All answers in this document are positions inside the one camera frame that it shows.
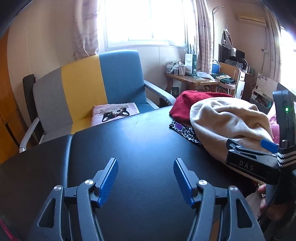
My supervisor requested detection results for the white cabinet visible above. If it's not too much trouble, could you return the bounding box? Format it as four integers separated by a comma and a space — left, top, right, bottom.
235, 70, 251, 100

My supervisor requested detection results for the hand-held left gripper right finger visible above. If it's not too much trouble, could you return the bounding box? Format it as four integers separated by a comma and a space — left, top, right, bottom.
173, 158, 266, 241

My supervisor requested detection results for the beige knit sweater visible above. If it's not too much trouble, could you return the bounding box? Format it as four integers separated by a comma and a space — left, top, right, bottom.
190, 97, 277, 166

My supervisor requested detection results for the person's right hand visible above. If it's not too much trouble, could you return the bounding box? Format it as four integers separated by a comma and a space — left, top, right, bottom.
245, 184, 295, 221

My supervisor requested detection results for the pink dog print cushion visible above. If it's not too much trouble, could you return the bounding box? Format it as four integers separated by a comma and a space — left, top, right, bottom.
91, 102, 141, 127

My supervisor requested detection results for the large bright window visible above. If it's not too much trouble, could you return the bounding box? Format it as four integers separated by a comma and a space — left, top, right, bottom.
98, 0, 197, 50

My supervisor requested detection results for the white air conditioner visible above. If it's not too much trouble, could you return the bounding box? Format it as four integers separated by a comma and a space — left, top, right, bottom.
236, 14, 266, 28

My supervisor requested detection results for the red knit sweater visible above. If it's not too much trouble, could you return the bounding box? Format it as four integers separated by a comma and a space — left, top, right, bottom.
169, 90, 235, 124

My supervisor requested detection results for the green patterned cloth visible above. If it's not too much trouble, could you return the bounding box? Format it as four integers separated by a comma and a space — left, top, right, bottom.
211, 73, 235, 84

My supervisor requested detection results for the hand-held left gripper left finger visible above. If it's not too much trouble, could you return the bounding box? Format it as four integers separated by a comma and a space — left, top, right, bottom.
29, 158, 119, 241

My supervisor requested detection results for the wooden side table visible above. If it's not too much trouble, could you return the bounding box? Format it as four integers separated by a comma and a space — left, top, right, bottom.
165, 72, 219, 98

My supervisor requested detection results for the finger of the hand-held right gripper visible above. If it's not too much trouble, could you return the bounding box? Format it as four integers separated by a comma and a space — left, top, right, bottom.
226, 138, 277, 159
260, 138, 279, 154

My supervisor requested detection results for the grey yellow blue armchair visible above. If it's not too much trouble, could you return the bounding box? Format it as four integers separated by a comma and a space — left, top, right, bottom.
20, 49, 176, 153

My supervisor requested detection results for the leopard print cloth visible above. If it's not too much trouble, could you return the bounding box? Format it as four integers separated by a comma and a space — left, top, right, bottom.
169, 120, 203, 145

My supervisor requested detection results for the small side window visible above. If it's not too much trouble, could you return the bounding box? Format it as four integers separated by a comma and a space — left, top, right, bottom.
279, 27, 296, 85

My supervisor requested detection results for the green and white paper bag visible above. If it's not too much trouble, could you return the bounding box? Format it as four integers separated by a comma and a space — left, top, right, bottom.
184, 49, 198, 77

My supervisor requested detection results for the blue plastic container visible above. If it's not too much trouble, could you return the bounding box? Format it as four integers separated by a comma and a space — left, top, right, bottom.
211, 60, 221, 75

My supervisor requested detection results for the sheer curtain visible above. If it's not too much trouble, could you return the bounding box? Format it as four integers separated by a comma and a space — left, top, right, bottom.
264, 7, 281, 81

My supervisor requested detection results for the pink quilted jacket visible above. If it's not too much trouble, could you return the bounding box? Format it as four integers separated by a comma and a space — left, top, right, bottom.
267, 102, 281, 144

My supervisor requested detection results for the black monitor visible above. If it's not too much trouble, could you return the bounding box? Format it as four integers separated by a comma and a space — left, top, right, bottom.
218, 44, 245, 67

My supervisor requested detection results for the orange wooden wardrobe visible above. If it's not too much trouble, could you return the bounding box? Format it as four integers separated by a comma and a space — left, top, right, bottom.
0, 28, 30, 163

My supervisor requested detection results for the pink patterned curtain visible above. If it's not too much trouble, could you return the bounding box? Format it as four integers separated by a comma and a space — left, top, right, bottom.
73, 0, 100, 61
195, 0, 216, 72

